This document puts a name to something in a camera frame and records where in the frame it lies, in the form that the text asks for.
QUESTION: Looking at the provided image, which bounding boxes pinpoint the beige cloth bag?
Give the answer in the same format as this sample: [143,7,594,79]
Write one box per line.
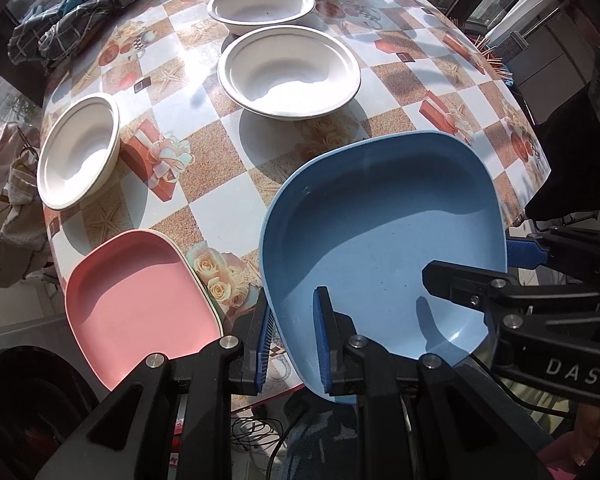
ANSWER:
[0,122,51,291]

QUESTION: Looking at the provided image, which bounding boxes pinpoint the toothpick holder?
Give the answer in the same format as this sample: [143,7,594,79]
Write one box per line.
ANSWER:
[472,35,513,83]

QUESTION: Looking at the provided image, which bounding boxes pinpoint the blue plate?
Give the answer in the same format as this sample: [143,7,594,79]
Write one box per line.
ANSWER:
[258,131,509,406]

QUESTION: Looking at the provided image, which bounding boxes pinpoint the person's right hand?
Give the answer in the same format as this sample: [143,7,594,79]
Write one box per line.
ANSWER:
[571,402,600,467]

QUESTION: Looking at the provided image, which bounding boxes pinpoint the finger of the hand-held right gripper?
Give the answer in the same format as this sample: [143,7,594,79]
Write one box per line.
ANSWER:
[422,259,600,321]
[506,227,600,286]

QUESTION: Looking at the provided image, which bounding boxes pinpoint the checkered printed tablecloth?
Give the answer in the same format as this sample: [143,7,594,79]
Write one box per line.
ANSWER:
[40,0,553,411]

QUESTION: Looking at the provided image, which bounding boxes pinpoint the grey ribbed box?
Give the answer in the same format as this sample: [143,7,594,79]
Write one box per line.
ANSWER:
[502,31,528,58]

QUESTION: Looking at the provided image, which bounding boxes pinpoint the black round bin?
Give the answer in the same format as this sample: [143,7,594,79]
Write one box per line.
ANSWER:
[0,345,101,480]

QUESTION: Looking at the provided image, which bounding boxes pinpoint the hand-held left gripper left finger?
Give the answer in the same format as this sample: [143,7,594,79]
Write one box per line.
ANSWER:
[32,287,276,480]

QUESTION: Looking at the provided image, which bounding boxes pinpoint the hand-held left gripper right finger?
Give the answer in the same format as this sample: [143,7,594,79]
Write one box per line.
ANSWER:
[314,286,556,480]

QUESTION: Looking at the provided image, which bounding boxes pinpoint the dark teal cloth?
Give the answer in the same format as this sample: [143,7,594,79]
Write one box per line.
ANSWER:
[285,390,366,480]

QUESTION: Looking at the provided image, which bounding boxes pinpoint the white paper bowl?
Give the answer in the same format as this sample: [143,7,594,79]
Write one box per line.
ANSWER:
[206,0,317,36]
[36,93,122,211]
[217,25,362,122]

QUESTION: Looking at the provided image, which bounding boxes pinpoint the black cable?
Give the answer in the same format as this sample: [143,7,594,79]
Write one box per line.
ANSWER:
[267,404,307,467]

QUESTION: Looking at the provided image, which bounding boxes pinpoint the pink plate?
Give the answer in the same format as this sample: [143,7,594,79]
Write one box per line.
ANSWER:
[64,230,226,392]

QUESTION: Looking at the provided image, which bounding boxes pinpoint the grey plaid cloth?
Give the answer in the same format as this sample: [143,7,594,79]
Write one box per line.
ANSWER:
[7,0,156,68]

